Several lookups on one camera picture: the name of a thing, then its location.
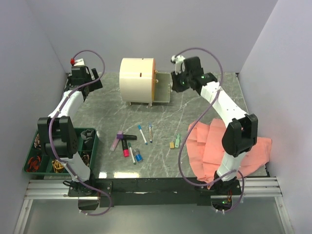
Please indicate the pink cap black highlighter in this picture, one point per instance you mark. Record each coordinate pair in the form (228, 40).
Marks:
(125, 148)

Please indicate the green cap silver marker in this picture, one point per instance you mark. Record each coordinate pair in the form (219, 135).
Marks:
(131, 153)

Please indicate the grey cloth bundle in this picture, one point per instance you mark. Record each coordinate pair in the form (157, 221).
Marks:
(87, 135)

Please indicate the salmon pink cloth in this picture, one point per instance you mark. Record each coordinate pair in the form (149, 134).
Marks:
(205, 151)

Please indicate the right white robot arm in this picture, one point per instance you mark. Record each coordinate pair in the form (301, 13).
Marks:
(241, 128)

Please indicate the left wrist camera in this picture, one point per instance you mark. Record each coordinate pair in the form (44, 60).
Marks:
(77, 62)

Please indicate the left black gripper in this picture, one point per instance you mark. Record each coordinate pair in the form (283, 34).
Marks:
(95, 86)

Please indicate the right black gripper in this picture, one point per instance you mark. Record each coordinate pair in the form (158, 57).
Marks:
(175, 87)

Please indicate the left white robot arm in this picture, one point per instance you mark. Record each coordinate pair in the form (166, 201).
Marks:
(73, 148)

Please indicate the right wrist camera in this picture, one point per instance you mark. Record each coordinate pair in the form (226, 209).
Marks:
(178, 60)

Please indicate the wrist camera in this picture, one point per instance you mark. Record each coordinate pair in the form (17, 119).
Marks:
(178, 60)
(77, 62)

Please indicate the green clip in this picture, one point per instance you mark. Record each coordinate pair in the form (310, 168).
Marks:
(177, 141)

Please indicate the blue bottle grey cap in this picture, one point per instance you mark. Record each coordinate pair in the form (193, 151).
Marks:
(137, 155)

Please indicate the black base bar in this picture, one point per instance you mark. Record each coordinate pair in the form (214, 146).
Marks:
(146, 191)

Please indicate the purple cap black highlighter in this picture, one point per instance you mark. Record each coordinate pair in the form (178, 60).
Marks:
(121, 135)

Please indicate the aluminium rail frame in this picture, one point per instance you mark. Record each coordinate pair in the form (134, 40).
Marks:
(251, 187)

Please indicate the light blue acrylic marker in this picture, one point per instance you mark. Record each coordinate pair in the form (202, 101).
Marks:
(142, 133)

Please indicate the cream round drawer cabinet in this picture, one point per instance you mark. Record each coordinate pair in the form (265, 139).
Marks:
(140, 82)

